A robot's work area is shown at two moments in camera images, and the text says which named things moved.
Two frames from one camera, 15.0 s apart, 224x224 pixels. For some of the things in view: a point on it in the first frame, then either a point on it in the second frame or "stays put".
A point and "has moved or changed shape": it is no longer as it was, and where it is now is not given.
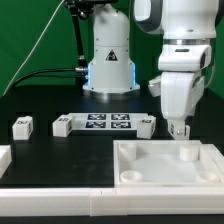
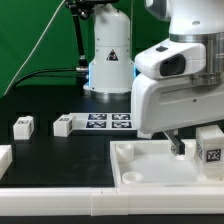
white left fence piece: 5,158 stays put
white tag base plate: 107,121 stays put
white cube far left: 22,128 stays put
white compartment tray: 167,163 stays put
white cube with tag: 176,129 has moved or changed shape
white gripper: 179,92 -> 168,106
